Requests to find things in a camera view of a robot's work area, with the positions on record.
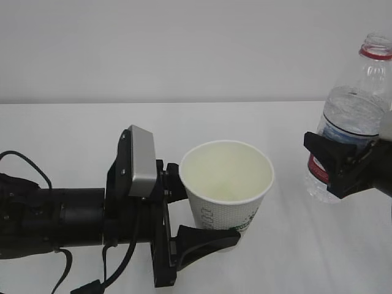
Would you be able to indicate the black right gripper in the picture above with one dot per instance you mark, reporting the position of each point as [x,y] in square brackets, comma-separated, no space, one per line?
[326,158]

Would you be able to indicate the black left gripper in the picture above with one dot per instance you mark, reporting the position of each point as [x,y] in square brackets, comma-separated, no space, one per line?
[136,220]

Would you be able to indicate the clear water bottle red label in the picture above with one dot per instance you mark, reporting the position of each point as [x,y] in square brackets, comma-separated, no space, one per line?
[361,96]

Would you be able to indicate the white paper cup green print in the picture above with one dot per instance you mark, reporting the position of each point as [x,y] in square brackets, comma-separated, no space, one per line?
[226,182]

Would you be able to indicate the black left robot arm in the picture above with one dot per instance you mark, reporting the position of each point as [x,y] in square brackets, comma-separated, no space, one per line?
[39,221]

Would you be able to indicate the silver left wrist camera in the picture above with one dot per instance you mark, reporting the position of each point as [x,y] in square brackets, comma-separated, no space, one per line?
[136,171]

